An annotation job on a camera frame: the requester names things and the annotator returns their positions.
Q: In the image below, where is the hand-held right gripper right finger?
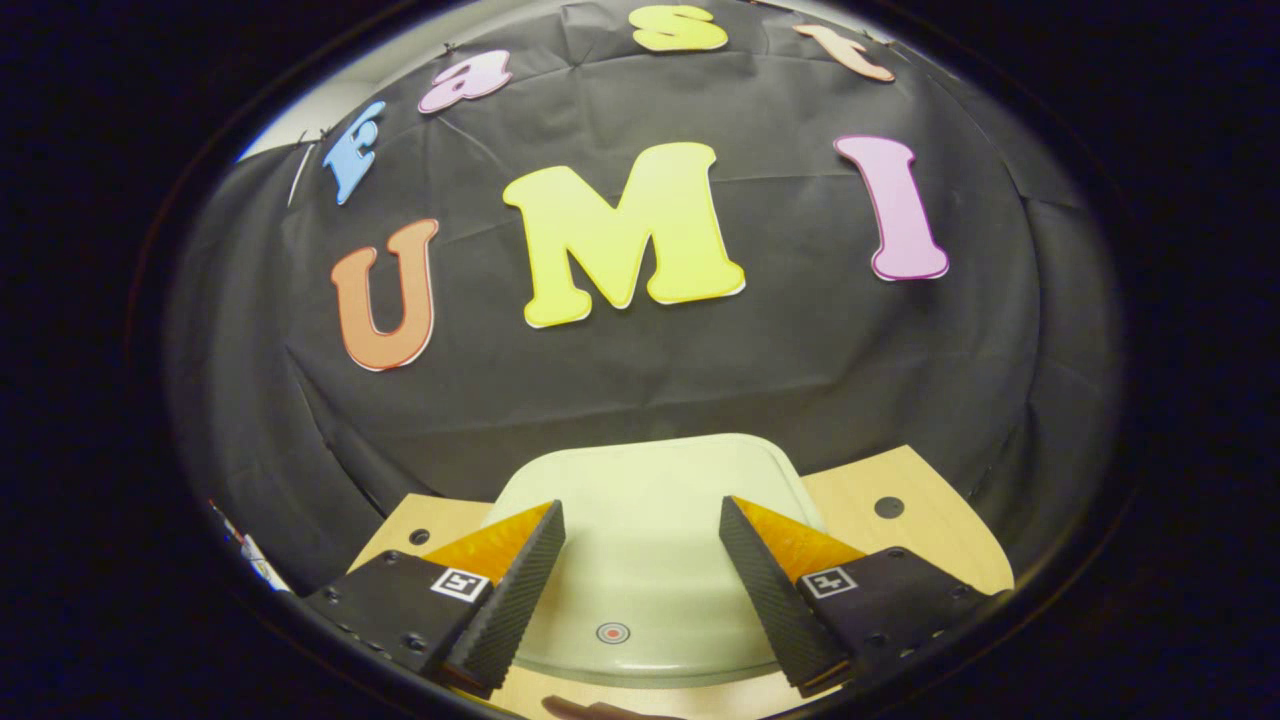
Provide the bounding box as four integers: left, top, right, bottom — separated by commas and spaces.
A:
718, 495, 1011, 698

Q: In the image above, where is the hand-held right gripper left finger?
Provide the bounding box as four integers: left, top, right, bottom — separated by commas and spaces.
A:
300, 500, 567, 698

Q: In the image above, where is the green desktop garbage bin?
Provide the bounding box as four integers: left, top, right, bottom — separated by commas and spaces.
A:
480, 433, 831, 691

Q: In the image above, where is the wooden desktop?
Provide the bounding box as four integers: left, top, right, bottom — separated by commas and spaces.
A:
345, 445, 1016, 720

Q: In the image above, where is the white side table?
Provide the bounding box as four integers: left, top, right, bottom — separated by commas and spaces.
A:
238, 533, 293, 593

